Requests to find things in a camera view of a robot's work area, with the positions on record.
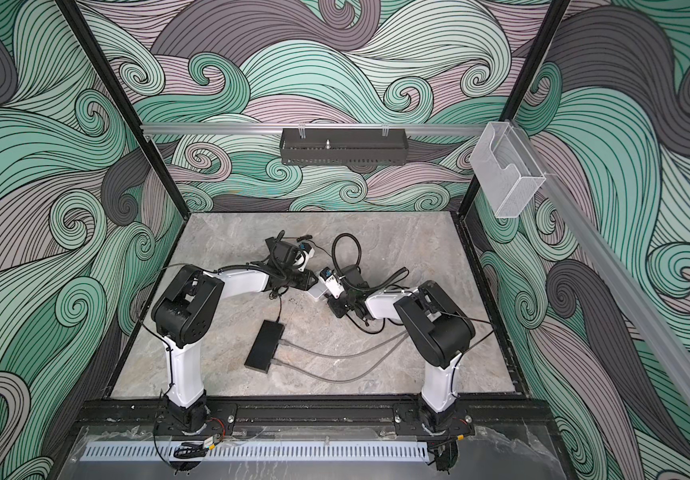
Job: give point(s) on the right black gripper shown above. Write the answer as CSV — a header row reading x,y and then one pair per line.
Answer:
x,y
334,309

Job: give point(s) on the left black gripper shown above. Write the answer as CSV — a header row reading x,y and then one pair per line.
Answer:
x,y
309,280

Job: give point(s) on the black power adapter with cable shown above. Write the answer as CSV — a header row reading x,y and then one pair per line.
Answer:
x,y
278,294

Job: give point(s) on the black network switch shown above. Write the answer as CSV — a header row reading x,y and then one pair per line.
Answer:
x,y
265,346

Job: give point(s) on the white network switch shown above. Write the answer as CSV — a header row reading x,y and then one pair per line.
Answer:
x,y
318,291

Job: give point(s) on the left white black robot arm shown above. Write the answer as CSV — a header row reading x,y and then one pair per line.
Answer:
x,y
184,313

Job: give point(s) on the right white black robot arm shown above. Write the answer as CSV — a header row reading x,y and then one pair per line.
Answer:
x,y
437,327

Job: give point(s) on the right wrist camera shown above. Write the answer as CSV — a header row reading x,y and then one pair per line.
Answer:
x,y
332,283

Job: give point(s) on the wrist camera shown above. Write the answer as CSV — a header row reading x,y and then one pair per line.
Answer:
x,y
332,283
304,254

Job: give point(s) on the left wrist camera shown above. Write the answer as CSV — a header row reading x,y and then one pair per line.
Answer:
x,y
304,254

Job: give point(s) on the black wall tray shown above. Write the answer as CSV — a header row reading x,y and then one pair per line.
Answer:
x,y
361,148

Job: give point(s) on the clear plastic wall holder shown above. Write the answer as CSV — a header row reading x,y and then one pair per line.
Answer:
x,y
507,167

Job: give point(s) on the aluminium wall rail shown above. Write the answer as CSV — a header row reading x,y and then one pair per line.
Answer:
x,y
238,128

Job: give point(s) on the white slotted cable duct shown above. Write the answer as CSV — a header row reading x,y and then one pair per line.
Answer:
x,y
301,451

